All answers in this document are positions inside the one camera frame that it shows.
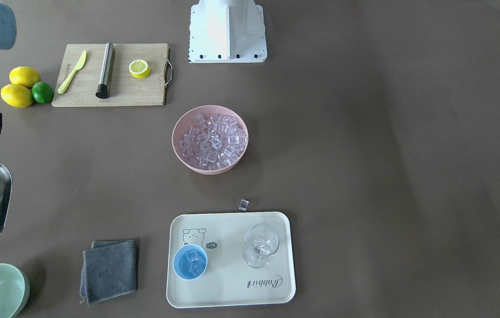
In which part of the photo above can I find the pink bowl of ice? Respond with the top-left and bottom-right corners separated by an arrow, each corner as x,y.
172,105 -> 249,175

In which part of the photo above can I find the blue plastic cup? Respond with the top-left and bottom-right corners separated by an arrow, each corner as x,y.
172,244 -> 209,280

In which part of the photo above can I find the stray ice cube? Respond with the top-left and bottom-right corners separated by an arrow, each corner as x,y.
238,199 -> 250,212

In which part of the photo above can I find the yellow lemon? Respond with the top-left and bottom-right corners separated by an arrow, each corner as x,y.
0,84 -> 34,107
9,66 -> 41,89

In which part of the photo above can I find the green lime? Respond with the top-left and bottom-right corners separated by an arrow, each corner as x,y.
31,81 -> 54,104

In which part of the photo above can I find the yellow plastic knife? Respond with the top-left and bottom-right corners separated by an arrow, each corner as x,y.
57,50 -> 88,95

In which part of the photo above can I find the bamboo cutting board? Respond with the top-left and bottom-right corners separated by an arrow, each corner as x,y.
52,43 -> 173,107

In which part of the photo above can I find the steel muddler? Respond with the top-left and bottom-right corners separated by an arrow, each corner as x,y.
95,42 -> 114,99

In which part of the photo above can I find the lemon half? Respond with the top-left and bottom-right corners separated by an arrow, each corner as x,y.
128,60 -> 151,79

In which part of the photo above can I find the grey folded cloth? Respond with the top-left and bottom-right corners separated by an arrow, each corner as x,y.
80,239 -> 138,307

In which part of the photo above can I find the cream rabbit tray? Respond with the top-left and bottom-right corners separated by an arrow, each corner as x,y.
166,212 -> 296,308

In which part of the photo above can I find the clear wine glass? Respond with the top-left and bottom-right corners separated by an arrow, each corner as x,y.
243,222 -> 281,268

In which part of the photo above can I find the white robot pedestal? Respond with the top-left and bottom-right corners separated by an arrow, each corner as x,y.
188,0 -> 268,63

